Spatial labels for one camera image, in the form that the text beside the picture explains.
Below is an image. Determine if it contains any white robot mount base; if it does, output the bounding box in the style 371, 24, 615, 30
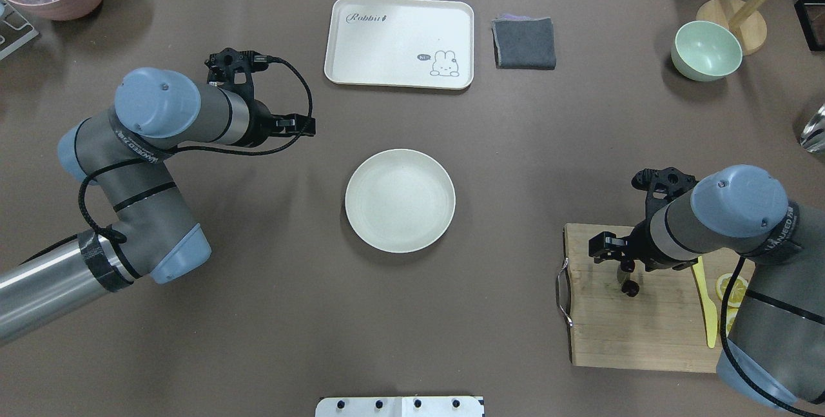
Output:
315, 396, 485, 416

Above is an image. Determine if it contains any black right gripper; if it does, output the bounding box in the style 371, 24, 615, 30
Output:
587, 168, 698, 272

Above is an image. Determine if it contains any cream round plate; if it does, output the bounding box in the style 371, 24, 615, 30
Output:
343, 149, 456, 255

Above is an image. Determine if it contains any bamboo cutting board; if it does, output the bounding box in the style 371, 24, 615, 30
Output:
556, 223, 723, 373

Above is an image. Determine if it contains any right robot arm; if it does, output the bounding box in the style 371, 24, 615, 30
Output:
587, 164, 824, 415

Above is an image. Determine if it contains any yellow plastic knife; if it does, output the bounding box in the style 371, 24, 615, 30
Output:
690, 256, 718, 349

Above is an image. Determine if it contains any grey folded cloth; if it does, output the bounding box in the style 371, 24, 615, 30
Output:
492, 14, 557, 70

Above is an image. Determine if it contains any cream rabbit tray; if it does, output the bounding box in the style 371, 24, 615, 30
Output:
324, 0, 474, 90

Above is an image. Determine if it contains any dark square box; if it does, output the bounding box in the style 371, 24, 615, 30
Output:
793, 0, 824, 51

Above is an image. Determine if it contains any metal scoop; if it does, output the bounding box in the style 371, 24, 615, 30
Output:
798, 104, 825, 155

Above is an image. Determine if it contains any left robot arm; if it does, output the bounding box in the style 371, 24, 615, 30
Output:
1, 48, 316, 345

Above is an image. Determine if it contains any wooden mug tree stand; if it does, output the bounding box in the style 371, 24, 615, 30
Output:
695, 0, 767, 55

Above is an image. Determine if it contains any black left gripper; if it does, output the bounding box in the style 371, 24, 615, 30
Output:
204, 48, 317, 148

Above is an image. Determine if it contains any lemon slice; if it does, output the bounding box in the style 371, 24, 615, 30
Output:
723, 307, 739, 337
714, 273, 750, 309

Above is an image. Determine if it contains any mint green bowl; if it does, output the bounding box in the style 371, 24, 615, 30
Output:
670, 21, 743, 82

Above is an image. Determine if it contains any white cup rack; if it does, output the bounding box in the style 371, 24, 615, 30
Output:
0, 0, 39, 61

